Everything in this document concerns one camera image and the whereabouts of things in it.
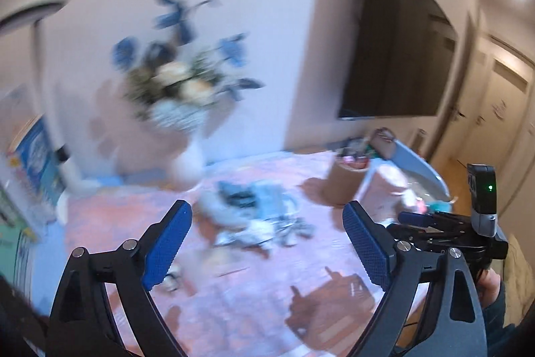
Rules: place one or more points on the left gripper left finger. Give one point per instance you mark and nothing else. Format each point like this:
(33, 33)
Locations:
(81, 321)

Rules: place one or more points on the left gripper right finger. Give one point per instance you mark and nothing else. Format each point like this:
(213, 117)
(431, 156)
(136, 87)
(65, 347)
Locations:
(451, 323)

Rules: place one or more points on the light blue face mask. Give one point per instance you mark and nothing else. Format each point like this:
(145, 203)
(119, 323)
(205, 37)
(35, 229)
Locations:
(272, 201)

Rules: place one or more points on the grey plush toy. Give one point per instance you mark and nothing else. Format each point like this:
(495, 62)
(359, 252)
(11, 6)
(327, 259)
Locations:
(212, 206)

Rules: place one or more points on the white snack packet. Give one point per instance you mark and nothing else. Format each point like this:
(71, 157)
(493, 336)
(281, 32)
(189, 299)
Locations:
(258, 233)

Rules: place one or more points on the person right hand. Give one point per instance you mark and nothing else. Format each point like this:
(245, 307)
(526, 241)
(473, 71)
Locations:
(488, 286)

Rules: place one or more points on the pink lidded bin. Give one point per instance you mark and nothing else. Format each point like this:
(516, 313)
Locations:
(388, 194)

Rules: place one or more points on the tracker with green light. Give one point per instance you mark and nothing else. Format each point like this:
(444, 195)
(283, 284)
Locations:
(483, 198)

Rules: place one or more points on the wooden pen holder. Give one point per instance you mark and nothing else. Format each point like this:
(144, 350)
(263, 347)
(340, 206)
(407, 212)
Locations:
(349, 167)

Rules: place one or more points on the brown handbag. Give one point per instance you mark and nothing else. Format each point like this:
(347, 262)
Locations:
(383, 142)

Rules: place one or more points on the white door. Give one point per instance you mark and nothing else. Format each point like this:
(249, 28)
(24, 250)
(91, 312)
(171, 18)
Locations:
(500, 114)

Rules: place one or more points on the white desk lamp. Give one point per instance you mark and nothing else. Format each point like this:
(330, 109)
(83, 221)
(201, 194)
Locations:
(33, 15)

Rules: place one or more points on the pink patterned table mat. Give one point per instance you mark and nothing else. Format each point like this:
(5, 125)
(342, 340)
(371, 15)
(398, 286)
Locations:
(311, 298)

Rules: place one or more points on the white ribbed vase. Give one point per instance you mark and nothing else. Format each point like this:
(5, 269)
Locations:
(186, 167)

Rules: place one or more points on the dark teal folded cloth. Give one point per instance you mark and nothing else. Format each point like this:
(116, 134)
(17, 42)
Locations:
(242, 196)

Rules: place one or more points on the artificial flower bouquet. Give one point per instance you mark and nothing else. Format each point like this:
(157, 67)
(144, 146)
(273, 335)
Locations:
(172, 89)

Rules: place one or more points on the wall mounted television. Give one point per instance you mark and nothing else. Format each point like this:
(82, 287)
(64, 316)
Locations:
(402, 60)

